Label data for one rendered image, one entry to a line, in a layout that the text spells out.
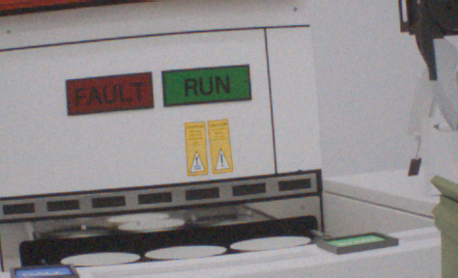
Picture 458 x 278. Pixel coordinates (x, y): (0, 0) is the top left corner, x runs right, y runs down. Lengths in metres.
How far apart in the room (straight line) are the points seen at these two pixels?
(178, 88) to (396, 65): 1.75
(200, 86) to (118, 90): 0.11
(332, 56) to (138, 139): 1.68
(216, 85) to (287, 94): 0.10
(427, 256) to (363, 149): 2.23
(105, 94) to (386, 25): 1.79
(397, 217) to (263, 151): 0.31
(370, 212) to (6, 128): 0.49
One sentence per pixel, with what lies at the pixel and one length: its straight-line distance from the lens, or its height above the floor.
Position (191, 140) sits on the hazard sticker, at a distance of 1.43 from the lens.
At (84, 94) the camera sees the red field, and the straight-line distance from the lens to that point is 1.41.
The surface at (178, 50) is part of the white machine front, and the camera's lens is 1.43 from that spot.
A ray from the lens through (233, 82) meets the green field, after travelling 1.44.
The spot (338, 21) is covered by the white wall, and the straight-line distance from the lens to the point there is 3.06.
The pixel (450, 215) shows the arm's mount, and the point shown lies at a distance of 0.58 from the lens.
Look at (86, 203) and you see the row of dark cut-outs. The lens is 1.41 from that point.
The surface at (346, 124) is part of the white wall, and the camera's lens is 3.06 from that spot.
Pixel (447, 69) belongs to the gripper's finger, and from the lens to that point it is 1.02.
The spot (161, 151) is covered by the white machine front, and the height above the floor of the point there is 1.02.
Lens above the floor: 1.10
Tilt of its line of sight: 3 degrees down
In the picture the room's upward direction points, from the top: 4 degrees counter-clockwise
